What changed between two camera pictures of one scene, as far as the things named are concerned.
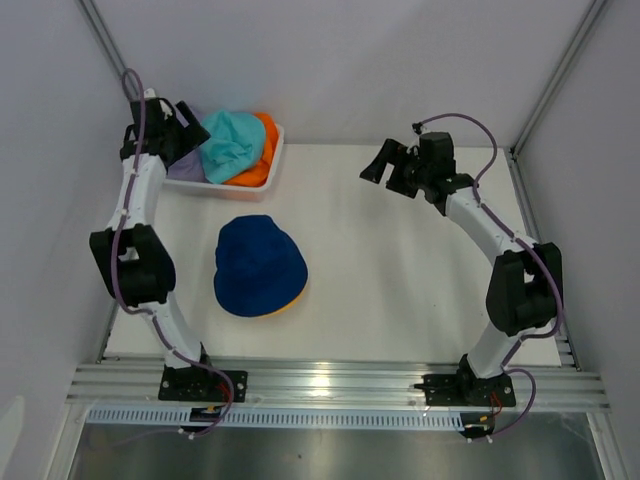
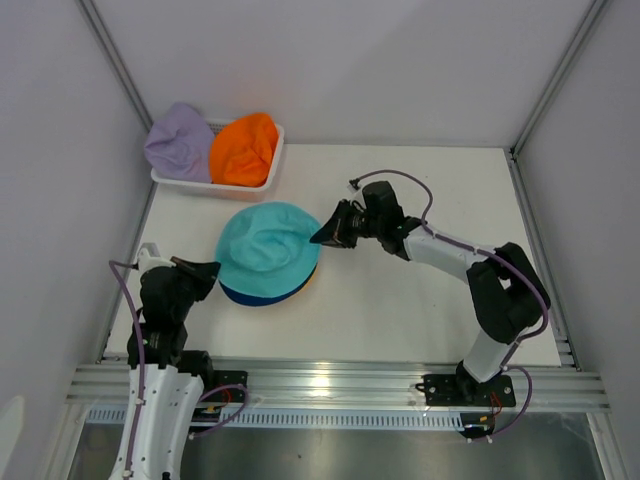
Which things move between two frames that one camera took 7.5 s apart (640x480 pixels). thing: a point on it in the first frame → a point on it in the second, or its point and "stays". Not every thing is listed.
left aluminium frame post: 103,37 stays
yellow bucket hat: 285,308 → 309,281
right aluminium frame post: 555,77 stays
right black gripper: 388,154 → 335,231
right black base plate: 463,390 stays
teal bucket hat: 237,142 → 265,249
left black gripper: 194,135 → 204,274
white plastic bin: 252,194 stays
